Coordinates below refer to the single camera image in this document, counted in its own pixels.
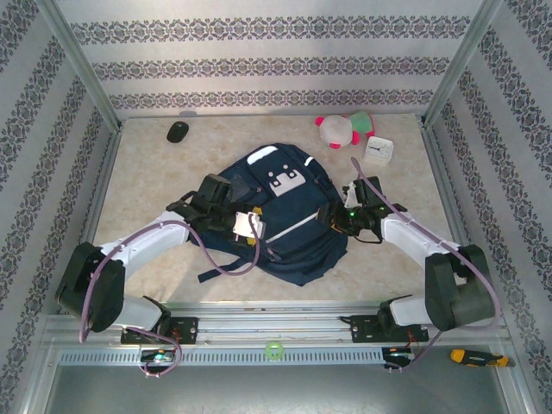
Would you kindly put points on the navy blue backpack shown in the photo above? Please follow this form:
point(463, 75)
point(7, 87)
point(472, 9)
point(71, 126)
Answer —
point(293, 207)

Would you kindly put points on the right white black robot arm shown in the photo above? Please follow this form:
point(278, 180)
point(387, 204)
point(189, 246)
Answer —
point(409, 241)

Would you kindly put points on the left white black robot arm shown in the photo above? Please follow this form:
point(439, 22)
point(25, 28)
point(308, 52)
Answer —
point(146, 237)

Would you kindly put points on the white square alarm clock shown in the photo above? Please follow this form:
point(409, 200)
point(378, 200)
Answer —
point(378, 150)

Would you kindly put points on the black computer mouse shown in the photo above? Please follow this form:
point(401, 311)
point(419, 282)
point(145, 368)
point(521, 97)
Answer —
point(177, 132)

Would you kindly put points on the white pink green plush toy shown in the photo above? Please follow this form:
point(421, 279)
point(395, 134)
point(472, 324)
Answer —
point(336, 129)

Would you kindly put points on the small controller board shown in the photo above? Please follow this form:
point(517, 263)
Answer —
point(157, 356)
point(399, 354)

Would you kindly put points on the yellow black utility knife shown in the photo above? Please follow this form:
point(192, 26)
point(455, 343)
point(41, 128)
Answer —
point(474, 357)

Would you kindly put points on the aluminium side rail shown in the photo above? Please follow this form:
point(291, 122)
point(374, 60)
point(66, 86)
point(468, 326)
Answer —
point(447, 194)
point(95, 207)

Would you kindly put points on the aluminium mounting rail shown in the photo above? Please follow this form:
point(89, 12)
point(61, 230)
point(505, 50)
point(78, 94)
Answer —
point(267, 323)

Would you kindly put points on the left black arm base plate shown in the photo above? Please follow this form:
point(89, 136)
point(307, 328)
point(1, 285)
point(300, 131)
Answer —
point(187, 330)

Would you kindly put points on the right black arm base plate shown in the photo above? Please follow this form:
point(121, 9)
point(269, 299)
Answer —
point(362, 330)

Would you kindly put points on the aluminium frame post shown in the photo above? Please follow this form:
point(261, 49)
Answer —
point(82, 64)
point(458, 64)

